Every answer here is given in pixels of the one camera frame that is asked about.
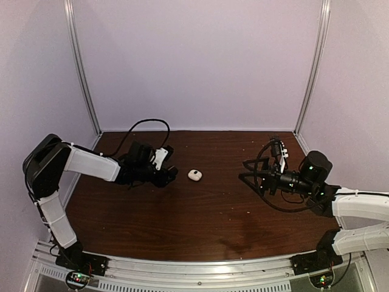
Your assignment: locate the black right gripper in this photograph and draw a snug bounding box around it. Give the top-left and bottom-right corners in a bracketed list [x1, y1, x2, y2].
[239, 156, 315, 197]

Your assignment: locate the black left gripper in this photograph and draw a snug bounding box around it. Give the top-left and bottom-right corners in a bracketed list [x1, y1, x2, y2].
[135, 163, 175, 187]

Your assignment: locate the white earbud charging case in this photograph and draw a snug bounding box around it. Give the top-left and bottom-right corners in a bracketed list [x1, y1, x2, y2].
[187, 169, 202, 182]

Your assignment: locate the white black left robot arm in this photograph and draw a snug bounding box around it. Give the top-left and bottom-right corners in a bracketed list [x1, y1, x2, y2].
[22, 134, 178, 270]

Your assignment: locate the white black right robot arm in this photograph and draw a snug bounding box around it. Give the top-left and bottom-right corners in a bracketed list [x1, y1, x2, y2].
[238, 150, 388, 269]

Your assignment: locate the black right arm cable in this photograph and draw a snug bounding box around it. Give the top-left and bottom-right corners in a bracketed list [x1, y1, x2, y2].
[255, 142, 389, 213]

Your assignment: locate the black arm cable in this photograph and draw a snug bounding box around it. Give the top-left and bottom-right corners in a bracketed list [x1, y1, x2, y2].
[22, 119, 171, 195]
[255, 142, 389, 213]

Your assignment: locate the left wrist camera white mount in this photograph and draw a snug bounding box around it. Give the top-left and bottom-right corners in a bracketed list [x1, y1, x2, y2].
[150, 148, 168, 171]

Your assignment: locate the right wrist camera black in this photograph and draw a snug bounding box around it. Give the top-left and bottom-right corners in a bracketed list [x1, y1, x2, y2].
[269, 136, 289, 173]

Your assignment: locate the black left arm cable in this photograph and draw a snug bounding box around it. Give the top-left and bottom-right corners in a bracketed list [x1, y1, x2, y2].
[22, 119, 171, 195]

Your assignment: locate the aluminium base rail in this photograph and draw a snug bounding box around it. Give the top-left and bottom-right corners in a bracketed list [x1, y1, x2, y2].
[27, 240, 374, 292]

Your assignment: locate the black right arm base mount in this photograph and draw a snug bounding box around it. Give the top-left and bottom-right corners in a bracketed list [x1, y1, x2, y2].
[290, 229, 343, 290]

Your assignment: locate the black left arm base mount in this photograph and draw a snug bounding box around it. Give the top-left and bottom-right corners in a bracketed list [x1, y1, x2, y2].
[50, 235, 108, 291]

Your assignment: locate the right aluminium frame post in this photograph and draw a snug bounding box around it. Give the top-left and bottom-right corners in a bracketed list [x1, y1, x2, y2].
[294, 0, 331, 137]

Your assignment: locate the aluminium frame post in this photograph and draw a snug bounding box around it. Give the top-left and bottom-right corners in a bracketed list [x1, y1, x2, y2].
[294, 0, 331, 137]
[63, 0, 102, 136]

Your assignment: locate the left aluminium frame post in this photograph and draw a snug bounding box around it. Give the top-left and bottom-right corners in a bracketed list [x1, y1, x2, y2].
[63, 0, 102, 136]

